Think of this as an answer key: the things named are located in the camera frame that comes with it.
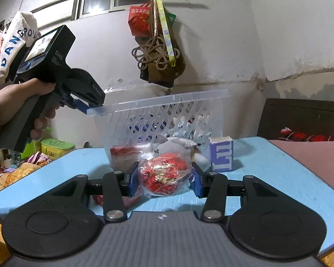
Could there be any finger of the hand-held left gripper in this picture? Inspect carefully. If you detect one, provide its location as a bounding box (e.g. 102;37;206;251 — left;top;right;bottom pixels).
70;97;92;112
69;68;106;108

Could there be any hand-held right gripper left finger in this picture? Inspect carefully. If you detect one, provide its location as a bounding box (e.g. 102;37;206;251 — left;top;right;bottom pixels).
49;162;141;223

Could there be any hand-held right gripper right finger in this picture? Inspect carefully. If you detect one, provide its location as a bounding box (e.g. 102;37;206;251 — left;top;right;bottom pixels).
191;162;282;223

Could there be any bagged red ornament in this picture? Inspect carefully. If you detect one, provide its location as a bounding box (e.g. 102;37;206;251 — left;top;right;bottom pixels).
137;152;196;197

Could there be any clear plastic basket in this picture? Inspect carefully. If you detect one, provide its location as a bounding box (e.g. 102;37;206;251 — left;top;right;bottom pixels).
86;89;230;171

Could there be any person's left hand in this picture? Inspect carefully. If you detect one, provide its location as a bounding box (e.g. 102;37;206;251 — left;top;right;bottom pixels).
0;77;57;143

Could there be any red flat packet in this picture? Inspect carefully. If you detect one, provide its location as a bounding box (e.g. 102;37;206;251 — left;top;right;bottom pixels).
93;192;143;208

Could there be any red and white packet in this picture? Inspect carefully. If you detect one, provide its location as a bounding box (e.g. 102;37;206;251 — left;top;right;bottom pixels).
110;145;146;171

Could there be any blue and white box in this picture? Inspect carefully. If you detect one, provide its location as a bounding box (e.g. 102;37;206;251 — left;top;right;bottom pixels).
209;136;234;172

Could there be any white lettered garment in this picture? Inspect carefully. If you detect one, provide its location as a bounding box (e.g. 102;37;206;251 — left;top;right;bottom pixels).
0;10;42;84

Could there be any grey and white plush toy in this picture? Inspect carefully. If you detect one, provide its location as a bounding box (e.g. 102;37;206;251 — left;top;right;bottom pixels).
145;136;210;171

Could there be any yellow green lidded box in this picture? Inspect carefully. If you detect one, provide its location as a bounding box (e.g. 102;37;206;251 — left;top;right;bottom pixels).
41;138;76;161

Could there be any brown hanging bag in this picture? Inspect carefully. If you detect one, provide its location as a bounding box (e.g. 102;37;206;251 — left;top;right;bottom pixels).
140;0;186;88

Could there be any red hanging bag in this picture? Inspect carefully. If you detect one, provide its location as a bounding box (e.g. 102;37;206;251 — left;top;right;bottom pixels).
128;1;154;37

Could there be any orange patterned blanket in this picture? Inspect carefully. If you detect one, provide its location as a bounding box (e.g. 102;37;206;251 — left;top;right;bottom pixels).
0;160;43;198

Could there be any pink blanket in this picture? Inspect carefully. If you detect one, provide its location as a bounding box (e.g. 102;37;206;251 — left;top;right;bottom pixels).
268;139;334;192

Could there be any dark wooden headboard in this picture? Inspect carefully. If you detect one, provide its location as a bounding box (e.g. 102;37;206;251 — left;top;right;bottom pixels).
257;98;334;142

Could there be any red plaid pillow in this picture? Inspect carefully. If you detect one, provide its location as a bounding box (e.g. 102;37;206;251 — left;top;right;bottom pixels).
278;127;334;143

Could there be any coiled beige rope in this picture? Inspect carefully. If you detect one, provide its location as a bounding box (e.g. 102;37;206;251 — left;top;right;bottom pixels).
131;37;182;72

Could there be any patterned yellow-green strap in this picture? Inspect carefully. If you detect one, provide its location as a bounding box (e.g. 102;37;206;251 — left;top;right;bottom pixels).
153;0;176;68

